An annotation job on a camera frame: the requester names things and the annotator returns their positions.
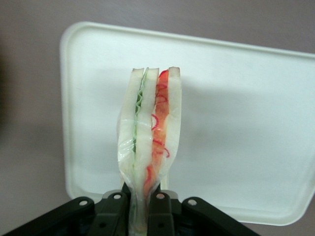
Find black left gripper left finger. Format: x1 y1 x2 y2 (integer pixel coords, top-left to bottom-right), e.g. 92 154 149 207
86 191 130 236

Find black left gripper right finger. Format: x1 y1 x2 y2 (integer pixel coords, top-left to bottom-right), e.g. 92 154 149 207
147 191 177 236

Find plastic triangle sandwich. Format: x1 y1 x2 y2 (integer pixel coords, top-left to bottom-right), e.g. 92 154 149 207
116 65 183 236

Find cream rectangular plastic tray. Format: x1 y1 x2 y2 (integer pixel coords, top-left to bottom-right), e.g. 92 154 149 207
60 21 315 226

